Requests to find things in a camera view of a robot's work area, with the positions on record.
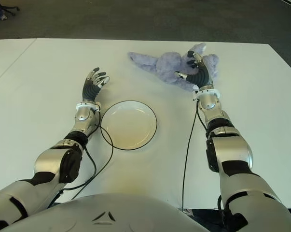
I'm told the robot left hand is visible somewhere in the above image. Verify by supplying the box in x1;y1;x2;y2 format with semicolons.
82;67;111;102

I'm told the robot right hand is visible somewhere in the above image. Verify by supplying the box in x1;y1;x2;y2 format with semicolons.
174;49;215;91

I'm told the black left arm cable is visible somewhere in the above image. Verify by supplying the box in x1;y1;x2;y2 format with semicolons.
47;110;114;208

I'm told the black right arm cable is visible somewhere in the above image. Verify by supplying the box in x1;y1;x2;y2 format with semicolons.
180;99;208;211

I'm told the black office chair base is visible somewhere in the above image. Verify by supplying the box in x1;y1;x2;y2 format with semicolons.
0;0;20;16

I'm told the silver robot torso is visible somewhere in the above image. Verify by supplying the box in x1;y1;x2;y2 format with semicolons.
5;193;208;232

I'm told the purple plush bunny doll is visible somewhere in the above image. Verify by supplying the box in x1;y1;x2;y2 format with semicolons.
127;43;220;92

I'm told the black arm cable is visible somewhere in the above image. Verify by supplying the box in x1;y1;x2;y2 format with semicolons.
47;110;114;208
180;99;208;211

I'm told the white plate black rim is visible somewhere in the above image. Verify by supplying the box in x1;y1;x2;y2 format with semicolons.
100;100;158;151

